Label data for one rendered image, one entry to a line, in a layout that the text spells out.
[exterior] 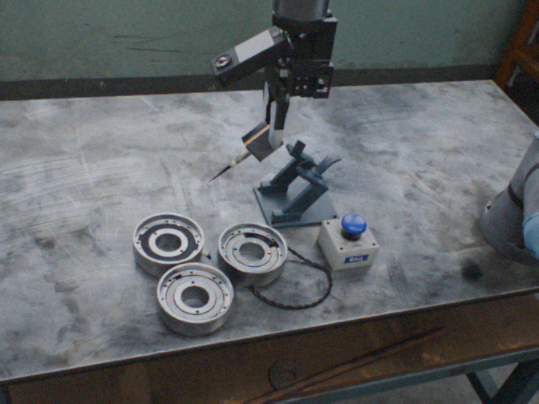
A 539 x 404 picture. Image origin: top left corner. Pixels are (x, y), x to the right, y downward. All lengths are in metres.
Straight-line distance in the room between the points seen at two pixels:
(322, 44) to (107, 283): 0.45
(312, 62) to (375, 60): 2.07
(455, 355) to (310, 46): 0.69
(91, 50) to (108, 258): 1.67
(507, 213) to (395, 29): 1.88
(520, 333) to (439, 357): 0.20
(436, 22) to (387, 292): 2.14
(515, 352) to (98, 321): 0.85
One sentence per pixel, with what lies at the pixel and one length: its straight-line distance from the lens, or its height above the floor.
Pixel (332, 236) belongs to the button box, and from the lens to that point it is 1.00.
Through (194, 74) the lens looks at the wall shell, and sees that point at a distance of 2.70.
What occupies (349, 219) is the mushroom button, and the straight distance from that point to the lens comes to 1.00.
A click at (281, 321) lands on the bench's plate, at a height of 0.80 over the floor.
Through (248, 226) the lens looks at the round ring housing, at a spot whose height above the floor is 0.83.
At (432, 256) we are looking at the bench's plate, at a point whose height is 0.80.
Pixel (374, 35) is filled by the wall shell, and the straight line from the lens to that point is 2.90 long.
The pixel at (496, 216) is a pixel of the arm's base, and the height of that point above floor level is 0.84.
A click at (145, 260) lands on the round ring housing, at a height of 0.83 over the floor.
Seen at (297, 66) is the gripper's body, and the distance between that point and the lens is 0.90.
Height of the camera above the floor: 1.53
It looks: 42 degrees down
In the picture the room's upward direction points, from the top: 12 degrees clockwise
